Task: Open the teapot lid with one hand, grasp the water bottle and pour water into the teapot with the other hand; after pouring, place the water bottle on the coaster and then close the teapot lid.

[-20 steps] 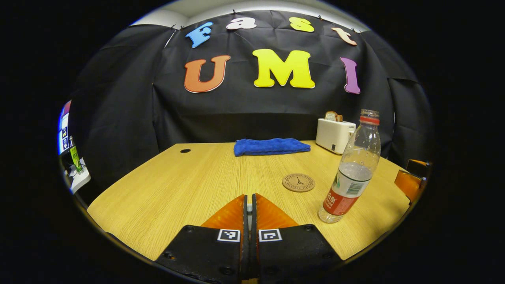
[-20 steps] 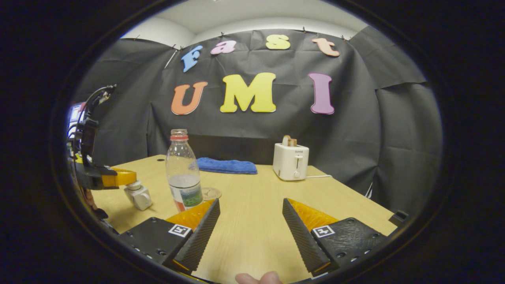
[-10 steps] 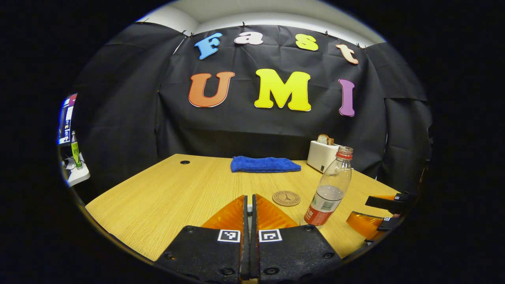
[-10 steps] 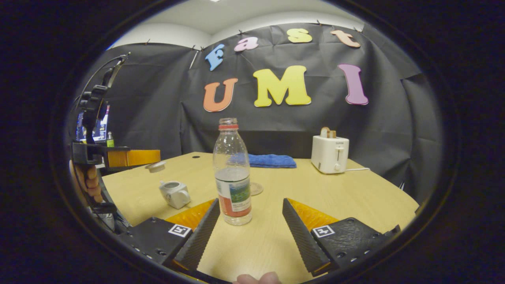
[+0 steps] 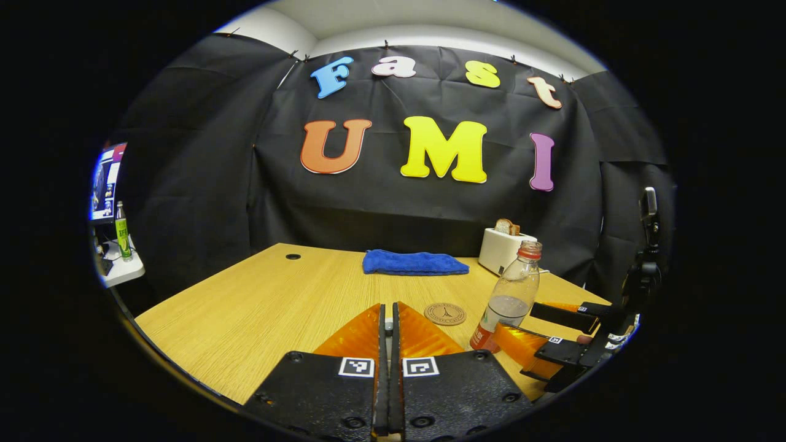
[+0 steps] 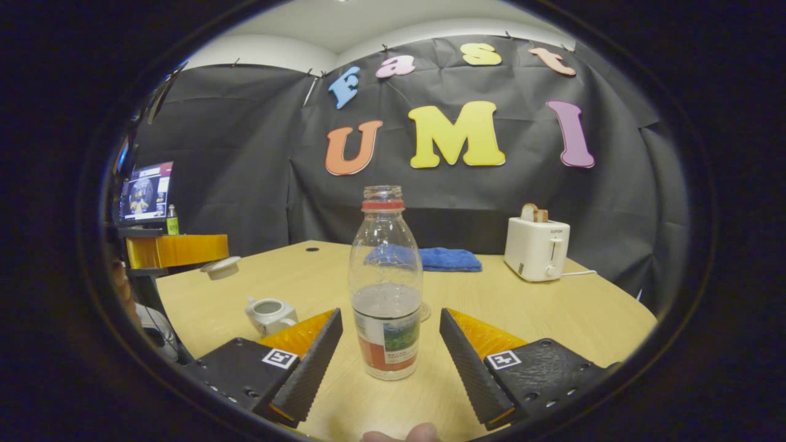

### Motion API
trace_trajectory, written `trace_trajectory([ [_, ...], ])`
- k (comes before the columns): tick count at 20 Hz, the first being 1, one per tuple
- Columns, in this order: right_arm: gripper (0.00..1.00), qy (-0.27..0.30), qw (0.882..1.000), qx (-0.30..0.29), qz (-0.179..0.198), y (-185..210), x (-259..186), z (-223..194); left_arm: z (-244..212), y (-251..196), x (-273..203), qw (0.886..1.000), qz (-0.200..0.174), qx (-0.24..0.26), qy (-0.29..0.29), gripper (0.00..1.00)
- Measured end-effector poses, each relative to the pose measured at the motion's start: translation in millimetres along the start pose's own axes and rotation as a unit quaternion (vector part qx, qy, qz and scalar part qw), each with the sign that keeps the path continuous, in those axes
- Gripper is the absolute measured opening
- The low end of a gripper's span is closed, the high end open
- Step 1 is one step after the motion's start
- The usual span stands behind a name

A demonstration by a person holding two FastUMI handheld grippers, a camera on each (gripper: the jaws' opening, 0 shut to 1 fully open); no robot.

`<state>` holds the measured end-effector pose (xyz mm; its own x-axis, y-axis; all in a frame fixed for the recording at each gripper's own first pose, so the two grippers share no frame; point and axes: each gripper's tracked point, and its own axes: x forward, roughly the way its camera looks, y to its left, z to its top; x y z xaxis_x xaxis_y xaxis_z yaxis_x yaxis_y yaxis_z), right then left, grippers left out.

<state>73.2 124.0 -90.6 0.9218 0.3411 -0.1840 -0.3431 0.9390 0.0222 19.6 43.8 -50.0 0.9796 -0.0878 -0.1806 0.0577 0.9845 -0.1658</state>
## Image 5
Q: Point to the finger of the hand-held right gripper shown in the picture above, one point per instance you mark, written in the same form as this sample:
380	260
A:
562	317
562	353

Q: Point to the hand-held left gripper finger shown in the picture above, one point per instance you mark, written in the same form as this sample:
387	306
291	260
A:
397	393
382	393

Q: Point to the clear plastic water bottle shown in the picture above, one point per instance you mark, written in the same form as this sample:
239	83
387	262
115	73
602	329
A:
513	288

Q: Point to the round brown coaster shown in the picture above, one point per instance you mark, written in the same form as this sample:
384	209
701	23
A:
445	314

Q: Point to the green glass bottle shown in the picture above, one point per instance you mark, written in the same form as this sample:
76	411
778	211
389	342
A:
123	236

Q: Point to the white toaster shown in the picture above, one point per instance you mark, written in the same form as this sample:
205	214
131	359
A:
500	252

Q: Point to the toasted bread slice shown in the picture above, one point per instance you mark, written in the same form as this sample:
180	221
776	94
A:
506	227

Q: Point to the blue folded towel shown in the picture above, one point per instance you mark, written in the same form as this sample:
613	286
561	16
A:
411	264

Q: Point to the black backdrop cloth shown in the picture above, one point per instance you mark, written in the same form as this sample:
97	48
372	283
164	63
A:
399	209

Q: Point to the white side table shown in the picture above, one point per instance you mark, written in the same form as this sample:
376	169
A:
126	273

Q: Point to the computer monitor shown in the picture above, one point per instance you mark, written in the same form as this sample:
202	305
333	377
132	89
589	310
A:
104	184

